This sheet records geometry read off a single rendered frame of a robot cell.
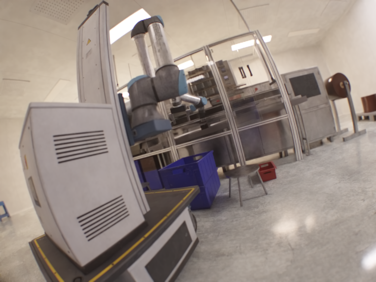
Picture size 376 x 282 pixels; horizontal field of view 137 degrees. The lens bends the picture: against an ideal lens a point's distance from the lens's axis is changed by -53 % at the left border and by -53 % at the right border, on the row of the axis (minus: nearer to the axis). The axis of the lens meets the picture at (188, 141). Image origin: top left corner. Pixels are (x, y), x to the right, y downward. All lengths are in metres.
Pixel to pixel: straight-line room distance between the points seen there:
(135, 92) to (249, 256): 1.01
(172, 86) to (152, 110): 0.16
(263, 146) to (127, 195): 1.98
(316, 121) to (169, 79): 2.16
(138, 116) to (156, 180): 1.79
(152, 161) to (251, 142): 1.51
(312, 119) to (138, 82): 2.25
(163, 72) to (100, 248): 0.83
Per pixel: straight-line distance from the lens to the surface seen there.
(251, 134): 2.26
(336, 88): 2.72
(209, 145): 2.31
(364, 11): 5.00
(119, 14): 2.70
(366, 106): 4.08
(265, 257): 0.83
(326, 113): 2.63
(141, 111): 0.81
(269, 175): 1.67
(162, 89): 0.83
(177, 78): 0.83
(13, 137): 5.64
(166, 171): 1.39
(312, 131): 2.50
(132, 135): 0.85
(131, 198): 0.63
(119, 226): 0.59
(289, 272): 0.76
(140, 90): 0.85
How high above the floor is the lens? 0.62
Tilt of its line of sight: level
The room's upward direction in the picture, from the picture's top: 16 degrees counter-clockwise
